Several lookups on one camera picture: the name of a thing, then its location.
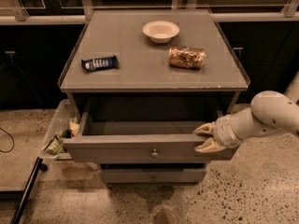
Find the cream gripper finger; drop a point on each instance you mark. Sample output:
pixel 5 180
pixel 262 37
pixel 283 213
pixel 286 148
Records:
pixel 210 146
pixel 205 129

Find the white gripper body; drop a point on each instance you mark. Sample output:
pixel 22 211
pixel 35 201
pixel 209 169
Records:
pixel 223 132

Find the grey top drawer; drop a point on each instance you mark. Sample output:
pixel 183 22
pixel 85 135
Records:
pixel 142 130

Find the grey drawer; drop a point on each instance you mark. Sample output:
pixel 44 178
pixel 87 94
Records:
pixel 131 176
pixel 142 130

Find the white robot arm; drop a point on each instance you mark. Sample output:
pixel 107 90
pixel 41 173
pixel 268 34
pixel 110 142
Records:
pixel 269 112

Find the grey bottom drawer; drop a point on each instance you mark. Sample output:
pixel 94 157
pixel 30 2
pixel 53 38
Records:
pixel 131 176

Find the grey drawer cabinet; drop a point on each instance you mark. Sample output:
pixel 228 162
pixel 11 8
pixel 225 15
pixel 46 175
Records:
pixel 144 70

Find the crushed brown drink can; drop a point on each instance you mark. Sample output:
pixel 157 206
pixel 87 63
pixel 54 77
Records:
pixel 186 57

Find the white paper bowl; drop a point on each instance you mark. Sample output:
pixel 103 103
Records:
pixel 160 32

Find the dark blue snack wrapper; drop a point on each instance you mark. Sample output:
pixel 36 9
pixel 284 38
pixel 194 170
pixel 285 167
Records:
pixel 98 64

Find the tan snack bag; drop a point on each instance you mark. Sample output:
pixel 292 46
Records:
pixel 73 126

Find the clear plastic storage bin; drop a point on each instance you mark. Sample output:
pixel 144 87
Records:
pixel 59 126

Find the green snack bag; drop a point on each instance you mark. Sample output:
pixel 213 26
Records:
pixel 55 146

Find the white window frame rail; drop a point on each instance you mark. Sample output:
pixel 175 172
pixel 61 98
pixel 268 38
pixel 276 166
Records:
pixel 79 11

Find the black metal floor rail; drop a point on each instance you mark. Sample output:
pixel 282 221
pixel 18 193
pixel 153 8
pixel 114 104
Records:
pixel 21 196

